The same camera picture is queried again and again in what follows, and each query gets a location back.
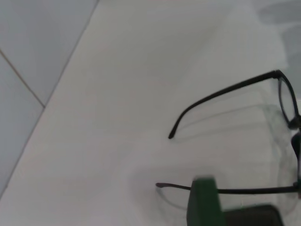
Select green glasses case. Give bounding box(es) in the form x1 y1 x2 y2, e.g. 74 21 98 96
187 175 283 226

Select black glasses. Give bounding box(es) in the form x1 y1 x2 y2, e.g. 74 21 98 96
155 70 301 196

